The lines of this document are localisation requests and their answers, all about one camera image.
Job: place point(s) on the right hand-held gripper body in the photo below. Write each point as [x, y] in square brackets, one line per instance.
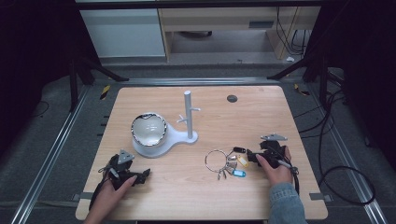
[274, 152]

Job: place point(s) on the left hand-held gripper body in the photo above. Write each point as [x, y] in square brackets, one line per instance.
[120, 169]

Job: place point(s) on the yellow key tag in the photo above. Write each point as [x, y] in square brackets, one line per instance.
[243, 161]

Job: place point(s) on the black key fob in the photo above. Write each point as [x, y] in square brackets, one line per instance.
[239, 149]

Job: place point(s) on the blue key tag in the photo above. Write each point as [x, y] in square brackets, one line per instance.
[238, 173]

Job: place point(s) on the grey metal key tag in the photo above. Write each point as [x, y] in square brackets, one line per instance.
[232, 158]

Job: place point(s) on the silver key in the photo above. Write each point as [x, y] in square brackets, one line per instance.
[219, 175]
[224, 173]

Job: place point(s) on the person's right hand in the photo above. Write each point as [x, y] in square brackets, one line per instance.
[278, 175]

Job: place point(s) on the person's left hand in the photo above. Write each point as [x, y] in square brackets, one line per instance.
[109, 196]

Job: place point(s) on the white peg stand with base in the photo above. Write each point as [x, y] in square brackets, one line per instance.
[178, 137]

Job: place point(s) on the grey table grommet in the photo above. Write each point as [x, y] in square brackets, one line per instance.
[232, 98]

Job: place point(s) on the yellow black tape strip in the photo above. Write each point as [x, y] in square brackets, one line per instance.
[105, 92]
[301, 90]

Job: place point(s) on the black stand legs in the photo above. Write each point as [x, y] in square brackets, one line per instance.
[74, 84]
[314, 71]

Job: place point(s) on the white cabinet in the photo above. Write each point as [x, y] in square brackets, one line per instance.
[123, 32]

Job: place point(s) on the light wooden desk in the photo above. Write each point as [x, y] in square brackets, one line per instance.
[218, 18]

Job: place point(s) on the grey table bracket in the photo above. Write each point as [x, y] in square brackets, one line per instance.
[320, 196]
[82, 196]

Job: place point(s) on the metal floor rail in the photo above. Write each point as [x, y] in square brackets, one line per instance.
[199, 81]
[46, 161]
[351, 161]

